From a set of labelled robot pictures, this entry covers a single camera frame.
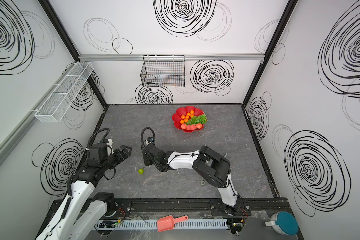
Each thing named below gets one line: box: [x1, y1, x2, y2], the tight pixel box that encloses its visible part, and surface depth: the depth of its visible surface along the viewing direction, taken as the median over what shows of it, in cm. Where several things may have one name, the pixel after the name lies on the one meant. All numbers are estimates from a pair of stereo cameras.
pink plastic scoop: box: [157, 215, 189, 232], surface depth 71 cm
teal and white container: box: [265, 211, 299, 236], surface depth 66 cm
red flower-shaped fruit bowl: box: [172, 105, 208, 133], surface depth 109 cm
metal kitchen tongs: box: [192, 145, 231, 188], surface depth 51 cm
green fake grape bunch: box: [185, 113, 209, 125], surface depth 105 cm
